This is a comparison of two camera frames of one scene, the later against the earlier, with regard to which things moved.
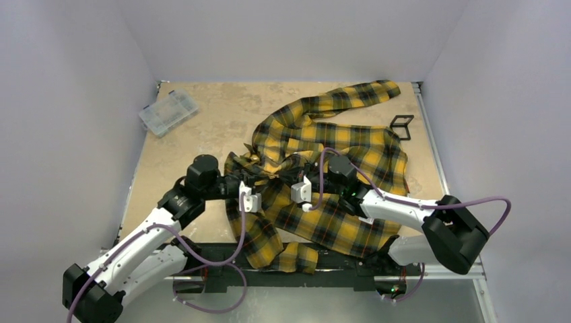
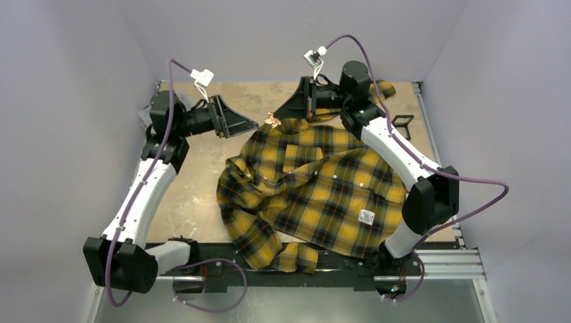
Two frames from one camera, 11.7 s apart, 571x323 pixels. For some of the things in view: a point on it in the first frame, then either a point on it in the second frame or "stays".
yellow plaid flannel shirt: [301, 182] stays
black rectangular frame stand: [402, 125] stays
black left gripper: [251, 178] → [229, 123]
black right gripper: [304, 174] → [308, 98]
